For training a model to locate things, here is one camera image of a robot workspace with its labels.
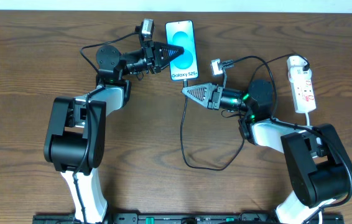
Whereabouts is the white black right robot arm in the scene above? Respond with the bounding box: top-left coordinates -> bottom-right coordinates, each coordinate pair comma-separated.
182,80 -> 352,223

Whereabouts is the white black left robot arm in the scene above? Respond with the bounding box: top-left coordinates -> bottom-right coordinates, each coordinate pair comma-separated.
44,40 -> 185,223

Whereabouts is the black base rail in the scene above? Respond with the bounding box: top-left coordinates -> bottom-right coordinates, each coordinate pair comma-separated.
32,212 -> 345,224

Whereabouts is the black charger cable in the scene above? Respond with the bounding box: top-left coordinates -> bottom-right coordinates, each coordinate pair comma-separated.
179,54 -> 310,172

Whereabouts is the blue screen smartphone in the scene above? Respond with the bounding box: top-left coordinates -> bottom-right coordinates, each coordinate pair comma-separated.
165,20 -> 199,81

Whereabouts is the white power strip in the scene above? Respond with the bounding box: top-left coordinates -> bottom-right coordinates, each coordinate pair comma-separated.
288,67 -> 317,113

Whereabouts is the white usb charger plug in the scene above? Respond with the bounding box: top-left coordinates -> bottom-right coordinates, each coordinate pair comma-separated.
287,55 -> 310,71

